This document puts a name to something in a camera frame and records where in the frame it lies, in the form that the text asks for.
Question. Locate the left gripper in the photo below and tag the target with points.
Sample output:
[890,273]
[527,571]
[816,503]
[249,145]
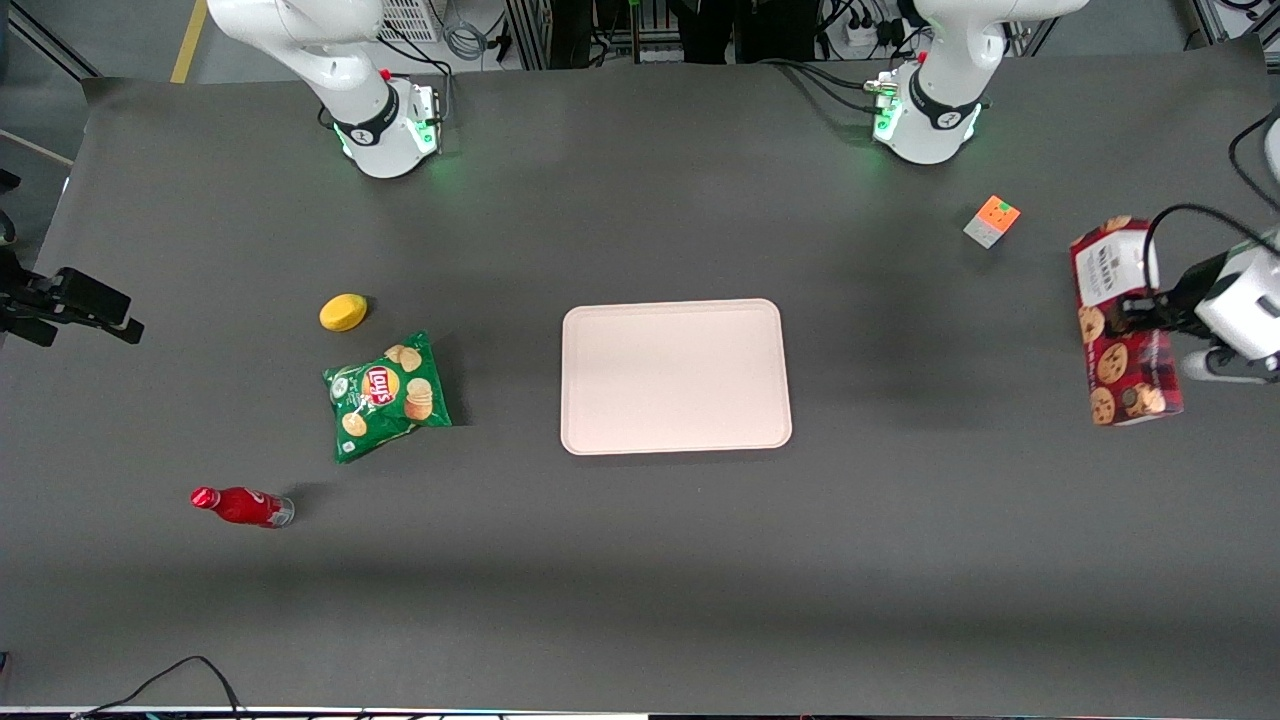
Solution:
[1183,292]

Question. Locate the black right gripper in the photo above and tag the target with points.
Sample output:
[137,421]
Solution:
[28,298]

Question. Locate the red cookie box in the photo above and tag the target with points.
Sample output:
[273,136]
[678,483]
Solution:
[1115,370]

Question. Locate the white vented box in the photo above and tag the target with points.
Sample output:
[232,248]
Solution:
[410,18]

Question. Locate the beige rectangular tray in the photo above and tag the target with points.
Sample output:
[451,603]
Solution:
[675,378]

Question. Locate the orange grey puzzle cube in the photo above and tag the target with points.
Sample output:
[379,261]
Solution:
[992,221]

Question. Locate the yellow lemon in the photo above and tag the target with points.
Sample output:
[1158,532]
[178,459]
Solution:
[343,312]

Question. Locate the red soda bottle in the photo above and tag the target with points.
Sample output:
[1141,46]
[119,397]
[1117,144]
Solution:
[245,507]

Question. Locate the green Lay's chips bag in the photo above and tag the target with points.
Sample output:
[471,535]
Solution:
[385,398]

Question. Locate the white power strip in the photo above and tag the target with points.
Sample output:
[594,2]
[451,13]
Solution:
[868,30]

